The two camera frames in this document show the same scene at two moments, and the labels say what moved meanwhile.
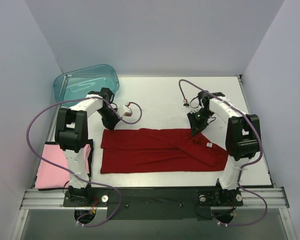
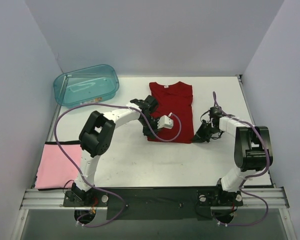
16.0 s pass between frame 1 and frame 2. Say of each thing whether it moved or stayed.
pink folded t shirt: stayed
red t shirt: moved
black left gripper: moved
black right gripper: moved
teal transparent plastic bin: stayed
